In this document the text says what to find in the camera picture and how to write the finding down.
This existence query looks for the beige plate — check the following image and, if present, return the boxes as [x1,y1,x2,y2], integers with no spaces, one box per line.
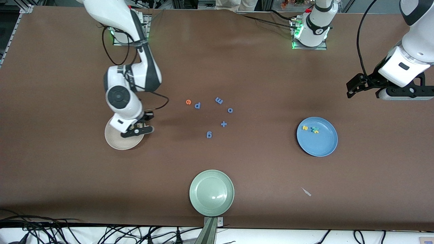
[104,117,145,150]

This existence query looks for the blue plate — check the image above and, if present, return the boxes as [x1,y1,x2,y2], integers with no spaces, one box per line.
[297,117,338,157]

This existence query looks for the brown table cover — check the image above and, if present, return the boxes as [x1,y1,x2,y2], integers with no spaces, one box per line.
[0,5,434,231]

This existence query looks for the green plate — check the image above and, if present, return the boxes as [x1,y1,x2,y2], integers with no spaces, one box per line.
[189,170,235,217]

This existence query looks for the person in pale clothes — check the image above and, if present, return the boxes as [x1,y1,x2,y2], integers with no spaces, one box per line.
[215,0,260,11]

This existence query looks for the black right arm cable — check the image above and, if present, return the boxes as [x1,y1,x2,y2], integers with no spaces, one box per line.
[102,24,170,111]

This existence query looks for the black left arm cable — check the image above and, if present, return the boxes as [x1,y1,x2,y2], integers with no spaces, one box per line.
[356,0,378,78]

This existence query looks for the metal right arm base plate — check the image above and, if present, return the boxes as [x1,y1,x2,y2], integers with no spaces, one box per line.
[113,14,151,46]

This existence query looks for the black cable to arm base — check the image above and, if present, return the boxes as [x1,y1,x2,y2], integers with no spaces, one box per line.
[237,10,299,29]

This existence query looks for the grey metal camera mount post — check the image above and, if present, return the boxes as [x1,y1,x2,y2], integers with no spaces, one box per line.
[194,217,224,244]

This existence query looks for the thick black cable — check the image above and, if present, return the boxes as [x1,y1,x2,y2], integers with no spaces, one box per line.
[0,215,82,227]

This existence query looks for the aluminium frame rail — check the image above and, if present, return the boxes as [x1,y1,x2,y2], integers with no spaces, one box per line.
[0,4,34,68]

